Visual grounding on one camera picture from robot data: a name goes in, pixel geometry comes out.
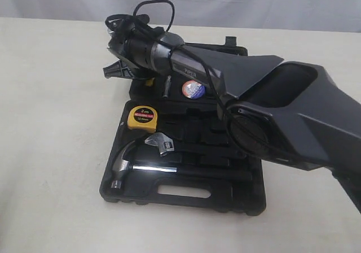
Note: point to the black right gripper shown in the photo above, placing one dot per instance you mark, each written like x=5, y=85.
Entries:
x=129, y=46

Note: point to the yellow black utility knife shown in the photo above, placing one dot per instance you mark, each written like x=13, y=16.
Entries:
x=149, y=82

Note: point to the yellow 2m tape measure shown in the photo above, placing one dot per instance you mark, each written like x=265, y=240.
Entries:
x=140, y=117

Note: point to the black electrical tape roll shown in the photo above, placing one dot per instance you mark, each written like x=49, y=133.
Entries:
x=193, y=90

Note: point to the black plastic tool case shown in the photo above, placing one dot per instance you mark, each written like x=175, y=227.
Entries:
x=189, y=121

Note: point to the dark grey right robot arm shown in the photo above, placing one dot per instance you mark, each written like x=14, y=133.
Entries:
x=290, y=113

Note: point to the clear test pen screwdriver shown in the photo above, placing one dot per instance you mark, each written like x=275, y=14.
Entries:
x=167, y=86

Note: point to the adjustable wrench black handle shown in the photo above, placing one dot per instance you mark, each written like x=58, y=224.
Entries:
x=165, y=145

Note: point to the steel claw hammer black handle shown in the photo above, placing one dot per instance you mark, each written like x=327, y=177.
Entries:
x=121, y=166

